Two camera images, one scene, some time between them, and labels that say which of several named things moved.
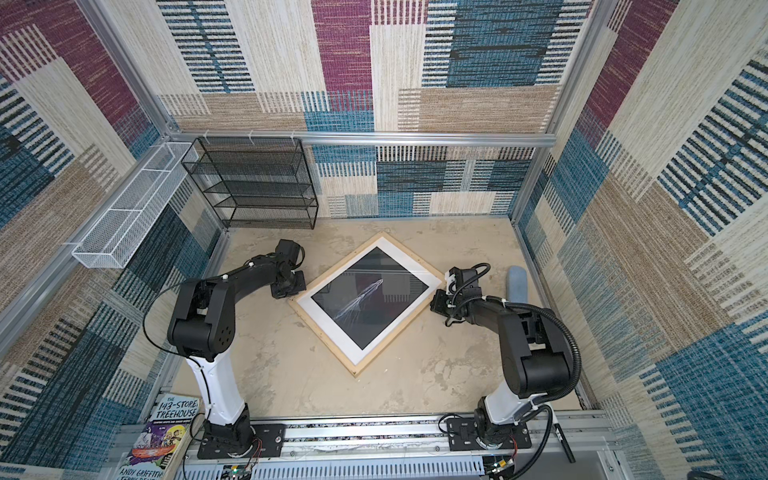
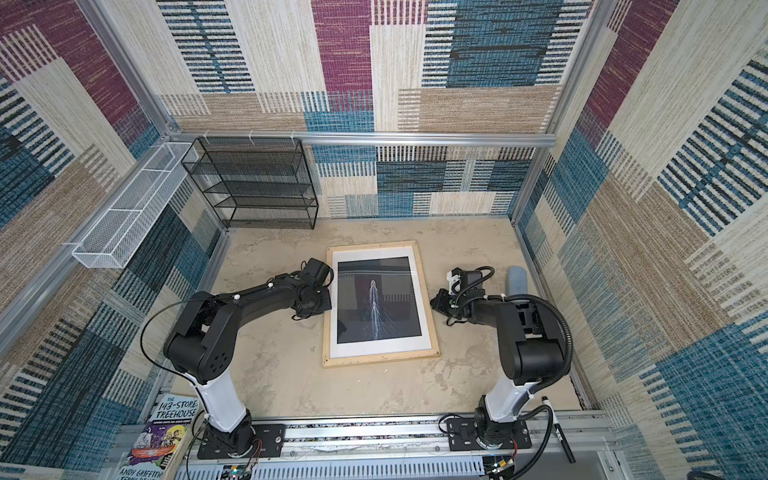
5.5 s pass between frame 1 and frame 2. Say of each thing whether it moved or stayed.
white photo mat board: moved
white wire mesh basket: stayed
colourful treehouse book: stayed
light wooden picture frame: moved
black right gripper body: stayed
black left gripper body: moved
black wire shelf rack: stayed
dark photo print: moved
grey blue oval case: stayed
